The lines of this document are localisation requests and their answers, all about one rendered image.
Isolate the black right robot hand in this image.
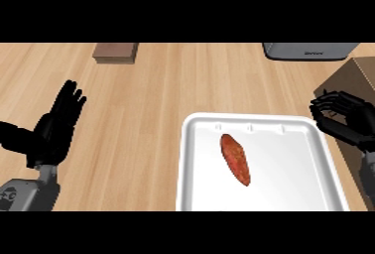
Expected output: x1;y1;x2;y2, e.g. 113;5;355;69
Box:
307;89;375;153

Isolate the brown cardboard box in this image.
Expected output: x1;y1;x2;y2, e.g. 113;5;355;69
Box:
311;57;375;212

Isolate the orange sweet potato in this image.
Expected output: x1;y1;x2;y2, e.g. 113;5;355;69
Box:
218;133;252;188

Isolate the white plastic tray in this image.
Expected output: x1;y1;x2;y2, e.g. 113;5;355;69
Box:
174;112;351;212

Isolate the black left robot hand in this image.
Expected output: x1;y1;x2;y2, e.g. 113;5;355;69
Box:
0;79;88;170

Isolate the grey appliance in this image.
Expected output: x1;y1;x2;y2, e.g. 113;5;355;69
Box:
261;43;360;62

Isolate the brown wooden block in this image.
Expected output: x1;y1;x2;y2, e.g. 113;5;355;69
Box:
91;43;140;65

